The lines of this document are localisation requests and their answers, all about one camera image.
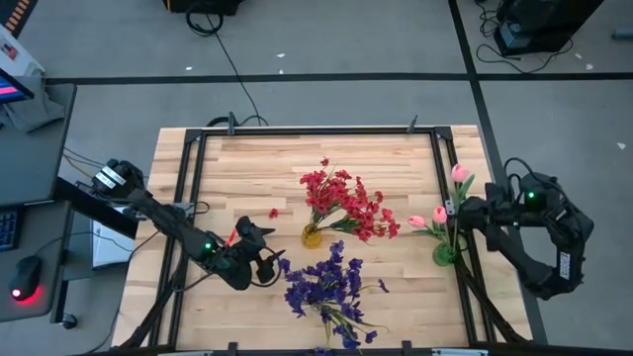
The white box under table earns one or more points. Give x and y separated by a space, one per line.
111 249

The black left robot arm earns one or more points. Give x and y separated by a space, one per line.
163 220

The black keyboard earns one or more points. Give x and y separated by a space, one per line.
7 230

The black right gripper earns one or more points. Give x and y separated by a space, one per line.
487 212

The black equipment cart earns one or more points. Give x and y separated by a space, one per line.
544 20

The green glass vase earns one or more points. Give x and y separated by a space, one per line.
443 255

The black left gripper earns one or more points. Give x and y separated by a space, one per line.
237 269

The black case on floor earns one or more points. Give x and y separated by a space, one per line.
203 5

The green flower stems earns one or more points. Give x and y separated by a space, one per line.
353 314

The dark grey desk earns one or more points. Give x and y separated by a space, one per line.
29 163

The black computer mouse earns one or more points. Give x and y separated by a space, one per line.
25 277

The yellow glass vase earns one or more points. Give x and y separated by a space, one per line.
311 237

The white container with sticker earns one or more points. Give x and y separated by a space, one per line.
17 57

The black aluminium table frame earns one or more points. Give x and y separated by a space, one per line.
297 131

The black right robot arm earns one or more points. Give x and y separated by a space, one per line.
544 277

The loose red flower blossom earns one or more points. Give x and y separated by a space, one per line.
273 213

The computer monitor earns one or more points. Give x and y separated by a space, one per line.
12 89

